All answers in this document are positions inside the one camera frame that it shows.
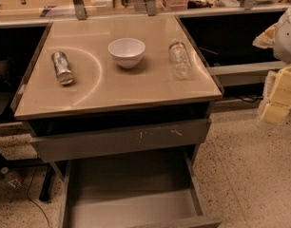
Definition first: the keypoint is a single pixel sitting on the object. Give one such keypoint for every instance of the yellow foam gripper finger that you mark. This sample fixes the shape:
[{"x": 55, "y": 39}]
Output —
[{"x": 276, "y": 103}]

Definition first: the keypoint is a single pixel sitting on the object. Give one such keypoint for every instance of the silver redbull can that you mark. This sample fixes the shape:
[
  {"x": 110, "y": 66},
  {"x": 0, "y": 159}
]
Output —
[{"x": 62, "y": 69}]

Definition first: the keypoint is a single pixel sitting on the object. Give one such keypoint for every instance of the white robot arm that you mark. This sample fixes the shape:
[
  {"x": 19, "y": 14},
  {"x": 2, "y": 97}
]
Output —
[{"x": 277, "y": 37}]

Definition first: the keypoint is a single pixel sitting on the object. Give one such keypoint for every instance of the open middle drawer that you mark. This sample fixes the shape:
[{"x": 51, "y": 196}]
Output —
[{"x": 150, "y": 189}]

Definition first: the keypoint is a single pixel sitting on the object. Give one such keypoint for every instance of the grey drawer cabinet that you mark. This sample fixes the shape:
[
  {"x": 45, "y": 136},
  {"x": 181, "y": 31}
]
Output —
[{"x": 104, "y": 95}]

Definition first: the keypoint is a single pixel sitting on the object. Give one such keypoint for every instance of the closed top drawer front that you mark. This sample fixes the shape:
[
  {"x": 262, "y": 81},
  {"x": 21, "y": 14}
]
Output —
[{"x": 120, "y": 140}]

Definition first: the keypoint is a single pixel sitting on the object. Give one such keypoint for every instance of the clear plastic bottle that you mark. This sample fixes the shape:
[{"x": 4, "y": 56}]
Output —
[{"x": 179, "y": 60}]

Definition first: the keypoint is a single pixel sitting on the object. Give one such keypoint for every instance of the white ceramic bowl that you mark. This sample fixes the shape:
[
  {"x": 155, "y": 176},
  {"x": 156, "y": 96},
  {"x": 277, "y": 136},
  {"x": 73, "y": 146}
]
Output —
[{"x": 127, "y": 52}]

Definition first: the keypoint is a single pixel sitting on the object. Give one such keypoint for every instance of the small bottle on floor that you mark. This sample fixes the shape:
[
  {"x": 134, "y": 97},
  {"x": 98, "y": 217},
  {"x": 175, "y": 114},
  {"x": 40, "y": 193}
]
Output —
[{"x": 13, "y": 178}]

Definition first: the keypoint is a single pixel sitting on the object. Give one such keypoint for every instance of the grey metal shelf rail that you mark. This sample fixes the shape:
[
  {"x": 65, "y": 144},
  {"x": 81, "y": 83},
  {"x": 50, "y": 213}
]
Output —
[{"x": 245, "y": 74}]

